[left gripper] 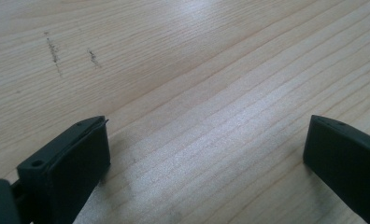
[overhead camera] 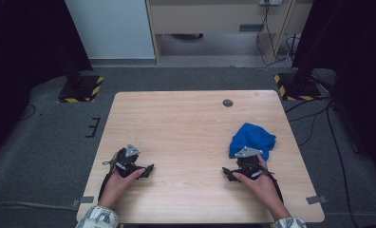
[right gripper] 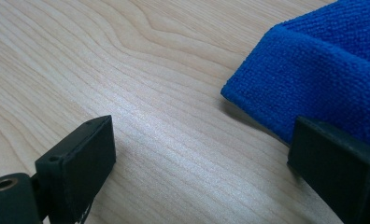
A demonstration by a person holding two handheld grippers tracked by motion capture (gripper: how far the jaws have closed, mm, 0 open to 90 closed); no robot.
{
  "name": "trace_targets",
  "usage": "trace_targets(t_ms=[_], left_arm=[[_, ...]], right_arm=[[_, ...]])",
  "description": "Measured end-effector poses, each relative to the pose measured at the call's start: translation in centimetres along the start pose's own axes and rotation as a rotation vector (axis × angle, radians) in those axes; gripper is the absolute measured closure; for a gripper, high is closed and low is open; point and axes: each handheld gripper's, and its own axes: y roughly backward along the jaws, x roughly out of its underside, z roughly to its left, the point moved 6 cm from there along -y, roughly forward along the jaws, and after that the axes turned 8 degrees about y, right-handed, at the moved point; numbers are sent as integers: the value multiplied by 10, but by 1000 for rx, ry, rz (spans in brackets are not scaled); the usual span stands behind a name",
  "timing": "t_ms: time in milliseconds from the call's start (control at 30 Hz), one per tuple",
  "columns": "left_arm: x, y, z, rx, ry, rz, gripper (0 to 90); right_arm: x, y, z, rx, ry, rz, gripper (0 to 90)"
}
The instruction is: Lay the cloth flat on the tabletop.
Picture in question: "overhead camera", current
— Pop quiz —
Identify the person's left hand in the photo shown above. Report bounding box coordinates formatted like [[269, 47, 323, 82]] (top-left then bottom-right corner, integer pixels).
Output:
[[98, 151, 146, 211]]

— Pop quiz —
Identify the white cabinet panel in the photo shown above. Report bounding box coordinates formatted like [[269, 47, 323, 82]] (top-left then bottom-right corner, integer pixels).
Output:
[[64, 0, 157, 61]]

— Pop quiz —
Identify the long black floor cable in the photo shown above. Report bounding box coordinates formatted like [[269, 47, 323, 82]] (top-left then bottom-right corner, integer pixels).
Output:
[[325, 105, 359, 228]]

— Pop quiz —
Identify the black hanging cable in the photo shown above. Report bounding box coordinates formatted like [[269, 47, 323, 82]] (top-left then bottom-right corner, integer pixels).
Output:
[[255, 0, 292, 67]]

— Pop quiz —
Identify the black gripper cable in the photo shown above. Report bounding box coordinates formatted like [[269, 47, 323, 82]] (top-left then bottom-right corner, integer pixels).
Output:
[[258, 164, 285, 203], [97, 160, 121, 201]]

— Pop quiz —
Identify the thin black floor cable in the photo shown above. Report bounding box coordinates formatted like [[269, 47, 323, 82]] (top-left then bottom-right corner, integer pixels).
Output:
[[18, 104, 38, 123]]

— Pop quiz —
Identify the grey tape strip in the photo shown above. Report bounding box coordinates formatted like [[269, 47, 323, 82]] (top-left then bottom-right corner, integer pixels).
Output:
[[305, 195, 329, 205], [70, 196, 95, 210]]

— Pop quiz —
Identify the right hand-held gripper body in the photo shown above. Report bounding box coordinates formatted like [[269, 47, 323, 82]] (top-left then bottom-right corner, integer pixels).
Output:
[[234, 145, 274, 181]]

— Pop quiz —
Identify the person's right hand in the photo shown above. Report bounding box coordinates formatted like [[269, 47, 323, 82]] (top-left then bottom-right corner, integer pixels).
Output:
[[233, 155, 286, 211]]

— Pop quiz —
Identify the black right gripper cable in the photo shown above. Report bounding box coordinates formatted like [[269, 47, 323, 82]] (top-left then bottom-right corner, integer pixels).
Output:
[[258, 164, 285, 203]]

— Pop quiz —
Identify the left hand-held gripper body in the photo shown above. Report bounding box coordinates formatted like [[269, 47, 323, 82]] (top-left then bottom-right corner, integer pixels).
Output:
[[114, 142, 146, 180]]

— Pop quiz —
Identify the white cable bundle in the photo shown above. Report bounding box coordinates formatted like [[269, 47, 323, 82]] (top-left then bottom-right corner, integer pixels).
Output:
[[285, 33, 301, 68]]

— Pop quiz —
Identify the light wooden desk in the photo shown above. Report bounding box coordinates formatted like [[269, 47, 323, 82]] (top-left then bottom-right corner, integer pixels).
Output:
[[144, 0, 314, 66]]

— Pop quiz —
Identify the grey desk label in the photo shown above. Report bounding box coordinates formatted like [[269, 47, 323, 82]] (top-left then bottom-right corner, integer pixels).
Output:
[[238, 23, 266, 32]]

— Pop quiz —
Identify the black yellow striped stand base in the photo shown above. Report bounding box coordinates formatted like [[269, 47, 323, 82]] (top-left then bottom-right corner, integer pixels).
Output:
[[273, 72, 323, 102], [57, 74, 105, 104]]

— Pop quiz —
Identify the black curtain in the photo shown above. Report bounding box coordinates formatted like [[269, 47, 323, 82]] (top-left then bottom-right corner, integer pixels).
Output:
[[291, 0, 376, 174], [0, 0, 94, 161]]

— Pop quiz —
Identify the blue cloth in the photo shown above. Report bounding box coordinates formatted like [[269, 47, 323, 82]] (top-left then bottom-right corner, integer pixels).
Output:
[[228, 123, 277, 162]]

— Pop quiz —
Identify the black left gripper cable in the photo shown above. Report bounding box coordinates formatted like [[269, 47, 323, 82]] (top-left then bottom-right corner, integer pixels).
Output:
[[97, 160, 121, 201]]

